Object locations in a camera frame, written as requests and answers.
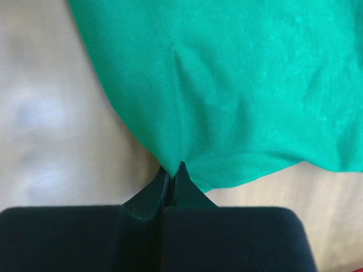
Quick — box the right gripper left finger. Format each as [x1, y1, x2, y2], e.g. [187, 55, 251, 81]
[1, 170, 170, 271]

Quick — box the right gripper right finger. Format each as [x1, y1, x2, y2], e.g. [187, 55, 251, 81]
[161, 164, 316, 271]

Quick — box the folded red t shirt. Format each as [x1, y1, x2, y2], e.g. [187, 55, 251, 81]
[353, 267, 363, 272]

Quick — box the green t shirt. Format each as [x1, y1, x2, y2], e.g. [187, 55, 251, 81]
[69, 1, 362, 192]

